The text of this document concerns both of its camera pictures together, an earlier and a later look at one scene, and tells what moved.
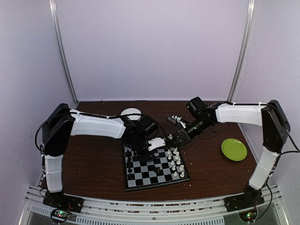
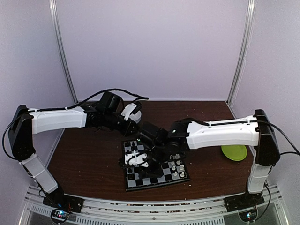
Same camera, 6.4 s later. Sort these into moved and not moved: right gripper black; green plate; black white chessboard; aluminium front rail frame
Moved: right gripper black
Not moved: black white chessboard; green plate; aluminium front rail frame
